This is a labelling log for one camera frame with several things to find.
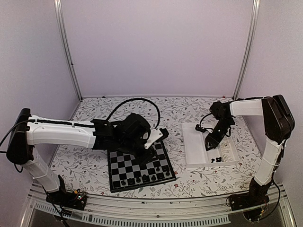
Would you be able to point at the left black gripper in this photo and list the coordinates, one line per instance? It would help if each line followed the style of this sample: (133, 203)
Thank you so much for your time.
(147, 157)

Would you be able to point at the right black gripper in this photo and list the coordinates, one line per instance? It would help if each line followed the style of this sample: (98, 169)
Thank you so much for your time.
(214, 141)

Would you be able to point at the black and white chessboard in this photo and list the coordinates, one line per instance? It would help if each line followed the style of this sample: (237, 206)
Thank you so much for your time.
(121, 166)

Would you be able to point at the white plastic compartment tray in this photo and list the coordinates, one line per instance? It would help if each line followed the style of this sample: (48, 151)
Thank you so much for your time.
(225, 154)

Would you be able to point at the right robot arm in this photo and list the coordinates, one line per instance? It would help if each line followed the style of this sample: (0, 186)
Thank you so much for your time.
(278, 125)

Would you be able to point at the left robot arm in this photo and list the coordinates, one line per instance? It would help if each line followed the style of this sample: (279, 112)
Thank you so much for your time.
(133, 135)

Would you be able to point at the floral patterned table mat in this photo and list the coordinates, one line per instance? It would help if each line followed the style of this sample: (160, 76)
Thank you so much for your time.
(229, 168)

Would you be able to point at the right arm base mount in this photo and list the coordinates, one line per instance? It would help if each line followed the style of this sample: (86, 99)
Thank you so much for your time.
(254, 206)

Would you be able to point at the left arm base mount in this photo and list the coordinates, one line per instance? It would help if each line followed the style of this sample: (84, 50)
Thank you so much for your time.
(74, 200)

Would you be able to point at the aluminium front rail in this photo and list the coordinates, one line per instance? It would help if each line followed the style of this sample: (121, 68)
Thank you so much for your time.
(107, 211)

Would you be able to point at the right aluminium frame post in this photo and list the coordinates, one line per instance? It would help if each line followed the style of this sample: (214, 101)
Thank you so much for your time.
(248, 47)

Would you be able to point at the aluminium frame post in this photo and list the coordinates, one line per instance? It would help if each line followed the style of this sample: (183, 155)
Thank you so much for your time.
(66, 48)
(248, 47)

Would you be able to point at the left aluminium frame post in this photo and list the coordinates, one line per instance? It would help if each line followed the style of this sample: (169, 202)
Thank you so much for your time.
(66, 48)

